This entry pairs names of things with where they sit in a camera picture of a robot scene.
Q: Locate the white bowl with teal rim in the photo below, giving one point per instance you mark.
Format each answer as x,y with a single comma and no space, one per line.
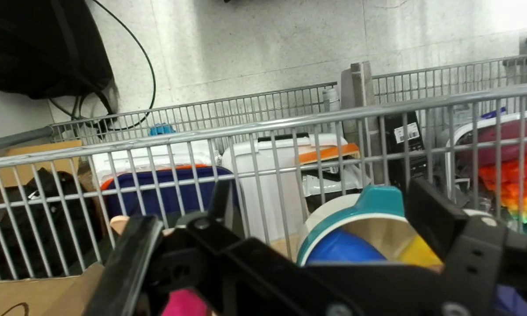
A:
380,202

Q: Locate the blue round disc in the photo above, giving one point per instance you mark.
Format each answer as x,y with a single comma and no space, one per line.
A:
163,130

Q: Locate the blue toy detergent bottle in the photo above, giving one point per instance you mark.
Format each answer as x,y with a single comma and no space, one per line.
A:
345,248

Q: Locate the white tube frame basket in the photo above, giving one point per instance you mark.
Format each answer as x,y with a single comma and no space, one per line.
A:
468,132

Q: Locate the rainbow stacking toy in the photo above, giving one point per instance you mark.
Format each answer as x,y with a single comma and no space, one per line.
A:
519,176

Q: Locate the small yellow toy piece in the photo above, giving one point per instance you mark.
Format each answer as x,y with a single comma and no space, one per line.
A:
419,255

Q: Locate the white container with orange latch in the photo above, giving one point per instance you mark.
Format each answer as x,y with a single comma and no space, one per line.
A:
265,193

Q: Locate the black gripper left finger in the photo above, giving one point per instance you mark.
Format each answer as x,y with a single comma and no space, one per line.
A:
126,263

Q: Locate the large cardboard box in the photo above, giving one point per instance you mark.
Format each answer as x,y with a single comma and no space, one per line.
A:
36,295

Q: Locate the blue lid storage container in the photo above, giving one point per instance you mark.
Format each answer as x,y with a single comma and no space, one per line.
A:
170,195

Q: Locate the small cardboard box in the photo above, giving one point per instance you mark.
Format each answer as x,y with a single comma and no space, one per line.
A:
24,169

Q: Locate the black cloth bundle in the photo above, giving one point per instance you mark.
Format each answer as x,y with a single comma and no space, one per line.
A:
41,228

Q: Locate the black device with white label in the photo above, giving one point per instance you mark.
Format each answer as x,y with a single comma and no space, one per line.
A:
407,133

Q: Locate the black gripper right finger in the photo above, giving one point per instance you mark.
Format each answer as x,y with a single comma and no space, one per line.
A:
468,256

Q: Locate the peach plastic spoon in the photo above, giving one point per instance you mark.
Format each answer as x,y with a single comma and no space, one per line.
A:
119,225

